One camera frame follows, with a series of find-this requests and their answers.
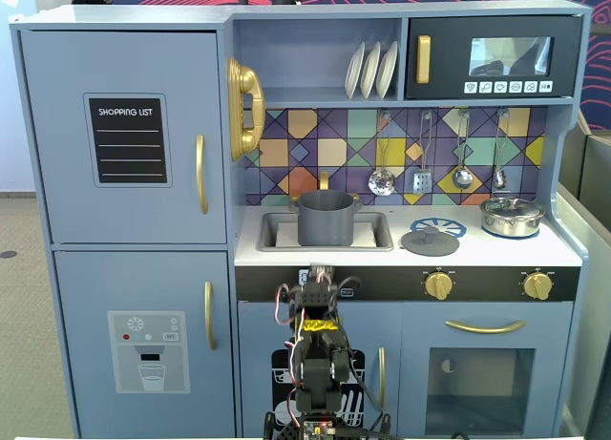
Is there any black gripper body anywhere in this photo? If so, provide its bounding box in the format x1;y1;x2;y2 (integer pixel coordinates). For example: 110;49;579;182
298;280;339;294

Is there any gray pot lid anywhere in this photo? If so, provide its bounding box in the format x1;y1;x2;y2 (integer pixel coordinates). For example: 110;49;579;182
400;226;461;258

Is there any stainless steel pot lid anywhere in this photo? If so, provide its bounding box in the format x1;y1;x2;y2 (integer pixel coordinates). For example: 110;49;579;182
480;196;546;218

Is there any gray pot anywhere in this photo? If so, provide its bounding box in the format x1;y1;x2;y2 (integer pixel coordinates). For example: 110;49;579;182
289;189;366;247

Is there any blue dishwasher door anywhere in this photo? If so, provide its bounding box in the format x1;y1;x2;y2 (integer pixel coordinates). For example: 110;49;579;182
237;301;403;439

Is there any gray toy sink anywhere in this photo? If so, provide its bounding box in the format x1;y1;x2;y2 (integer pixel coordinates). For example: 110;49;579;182
258;211;395;253

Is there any black dishwasher sticker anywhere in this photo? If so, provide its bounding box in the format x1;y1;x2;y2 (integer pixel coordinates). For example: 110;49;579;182
270;347;367;427

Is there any gold toy faucet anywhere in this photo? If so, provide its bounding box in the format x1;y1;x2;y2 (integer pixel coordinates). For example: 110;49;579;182
287;171;366;211

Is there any blue oven door with window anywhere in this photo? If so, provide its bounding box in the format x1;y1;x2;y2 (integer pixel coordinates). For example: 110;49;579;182
400;301;576;438

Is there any gold stove knob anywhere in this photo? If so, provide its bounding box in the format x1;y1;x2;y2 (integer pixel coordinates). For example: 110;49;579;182
423;269;455;301
521;269;556;302

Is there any metal skimmer spoon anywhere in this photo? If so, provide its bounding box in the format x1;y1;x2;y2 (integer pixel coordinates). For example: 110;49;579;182
367;110;398;198

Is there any metal slotted spatula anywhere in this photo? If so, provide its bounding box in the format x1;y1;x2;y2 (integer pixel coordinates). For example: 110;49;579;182
412;110;435;195

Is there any metal ladle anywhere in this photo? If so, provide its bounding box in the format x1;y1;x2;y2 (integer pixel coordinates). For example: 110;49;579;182
451;109;475;191

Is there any gold toy telephone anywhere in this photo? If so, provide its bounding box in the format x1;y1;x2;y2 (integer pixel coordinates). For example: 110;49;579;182
225;56;267;162

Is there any small metal spoon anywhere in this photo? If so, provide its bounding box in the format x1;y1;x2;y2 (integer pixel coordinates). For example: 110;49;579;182
491;108;510;191

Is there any white plate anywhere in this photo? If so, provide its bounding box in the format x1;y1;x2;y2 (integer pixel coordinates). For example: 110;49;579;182
344;41;368;100
359;41;383;100
375;40;400;100

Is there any fridge door with ice dispenser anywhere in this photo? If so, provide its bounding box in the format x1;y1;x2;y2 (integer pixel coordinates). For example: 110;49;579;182
53;250;237;439

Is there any blue toy kitchen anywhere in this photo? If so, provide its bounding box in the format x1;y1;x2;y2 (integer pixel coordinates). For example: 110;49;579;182
9;0;594;439

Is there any black shopping list board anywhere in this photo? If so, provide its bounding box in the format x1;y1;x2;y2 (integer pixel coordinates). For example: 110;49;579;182
83;93;174;189

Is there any gray desk divider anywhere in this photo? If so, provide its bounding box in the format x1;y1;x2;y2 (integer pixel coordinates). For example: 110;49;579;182
556;180;611;440

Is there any black toy microwave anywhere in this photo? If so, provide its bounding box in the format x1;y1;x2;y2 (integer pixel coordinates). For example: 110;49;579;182
404;14;585;101

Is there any fridge door with shopping list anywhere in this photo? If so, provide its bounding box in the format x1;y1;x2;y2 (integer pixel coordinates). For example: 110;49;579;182
19;29;228;246

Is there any gold dishwasher handle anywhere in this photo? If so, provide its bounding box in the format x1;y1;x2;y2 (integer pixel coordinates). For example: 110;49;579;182
377;346;388;411

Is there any gold fridge door handle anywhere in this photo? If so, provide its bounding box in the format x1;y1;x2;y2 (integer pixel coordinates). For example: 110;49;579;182
203;281;219;352
195;134;211;216

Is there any gold oven handle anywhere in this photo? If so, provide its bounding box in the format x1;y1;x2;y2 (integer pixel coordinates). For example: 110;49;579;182
444;318;528;336

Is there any gold microwave handle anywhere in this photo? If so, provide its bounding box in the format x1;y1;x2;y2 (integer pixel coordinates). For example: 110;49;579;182
415;34;432;85

